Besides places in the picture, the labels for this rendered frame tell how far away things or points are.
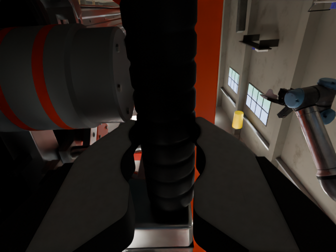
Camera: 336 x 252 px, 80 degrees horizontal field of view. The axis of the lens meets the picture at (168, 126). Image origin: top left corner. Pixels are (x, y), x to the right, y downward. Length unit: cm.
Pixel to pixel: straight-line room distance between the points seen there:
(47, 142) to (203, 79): 54
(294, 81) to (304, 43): 93
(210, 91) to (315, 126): 43
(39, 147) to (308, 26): 605
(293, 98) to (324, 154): 24
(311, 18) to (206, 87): 549
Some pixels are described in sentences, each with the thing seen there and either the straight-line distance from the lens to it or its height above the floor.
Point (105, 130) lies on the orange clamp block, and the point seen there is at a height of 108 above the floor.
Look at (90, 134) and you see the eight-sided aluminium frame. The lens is 54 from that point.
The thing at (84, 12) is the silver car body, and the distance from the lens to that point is 103.
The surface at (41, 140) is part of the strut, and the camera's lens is 39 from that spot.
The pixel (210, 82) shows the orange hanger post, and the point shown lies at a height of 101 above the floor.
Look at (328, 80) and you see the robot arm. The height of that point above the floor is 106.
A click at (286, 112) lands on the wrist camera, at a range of 124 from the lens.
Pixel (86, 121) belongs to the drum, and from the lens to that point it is 28.
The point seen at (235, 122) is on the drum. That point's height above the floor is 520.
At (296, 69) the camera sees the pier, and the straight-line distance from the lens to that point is 631.
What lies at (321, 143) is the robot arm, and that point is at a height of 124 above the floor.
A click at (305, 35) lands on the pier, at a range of 617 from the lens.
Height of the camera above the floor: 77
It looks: 30 degrees up
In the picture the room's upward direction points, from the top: 176 degrees clockwise
